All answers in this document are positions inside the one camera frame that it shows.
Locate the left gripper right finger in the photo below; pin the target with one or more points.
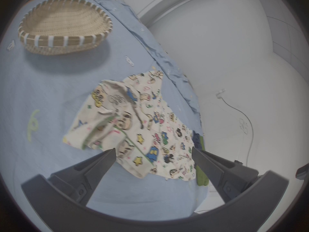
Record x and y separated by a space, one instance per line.
212 168

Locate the round woven basket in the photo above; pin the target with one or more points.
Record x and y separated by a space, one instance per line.
65 25

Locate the pale blue quilt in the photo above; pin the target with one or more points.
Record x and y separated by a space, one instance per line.
154 49

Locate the white printed pyjama top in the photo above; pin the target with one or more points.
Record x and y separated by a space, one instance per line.
157 141

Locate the dark blue garment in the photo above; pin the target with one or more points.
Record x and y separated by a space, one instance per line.
196 141

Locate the green shorts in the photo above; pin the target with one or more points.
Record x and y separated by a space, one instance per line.
201 177

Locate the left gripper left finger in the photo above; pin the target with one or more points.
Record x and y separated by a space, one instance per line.
96 168

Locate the white wall plug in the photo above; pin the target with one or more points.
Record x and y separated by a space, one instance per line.
220 93

